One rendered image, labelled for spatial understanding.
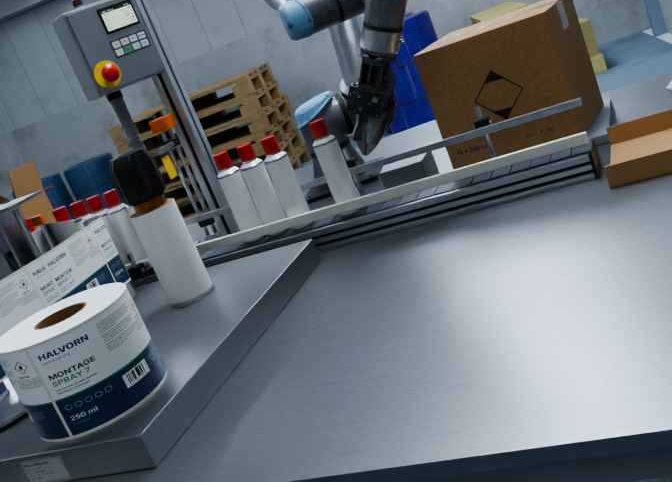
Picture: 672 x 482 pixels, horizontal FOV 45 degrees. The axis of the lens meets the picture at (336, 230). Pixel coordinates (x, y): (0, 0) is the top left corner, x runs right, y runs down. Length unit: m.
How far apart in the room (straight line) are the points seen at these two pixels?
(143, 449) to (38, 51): 8.34
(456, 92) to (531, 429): 1.07
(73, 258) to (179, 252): 0.23
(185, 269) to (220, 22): 7.11
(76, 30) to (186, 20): 6.80
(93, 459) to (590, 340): 0.66
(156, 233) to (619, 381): 0.91
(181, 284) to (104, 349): 0.41
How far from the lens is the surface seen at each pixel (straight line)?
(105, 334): 1.17
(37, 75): 9.36
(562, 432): 0.85
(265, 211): 1.75
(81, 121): 9.23
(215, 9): 8.57
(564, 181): 1.55
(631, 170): 1.46
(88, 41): 1.88
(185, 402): 1.19
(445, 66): 1.80
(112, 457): 1.15
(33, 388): 1.20
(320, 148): 1.66
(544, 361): 0.98
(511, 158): 1.56
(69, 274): 1.63
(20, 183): 3.51
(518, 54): 1.75
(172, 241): 1.53
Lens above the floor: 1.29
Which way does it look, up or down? 14 degrees down
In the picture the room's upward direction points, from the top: 22 degrees counter-clockwise
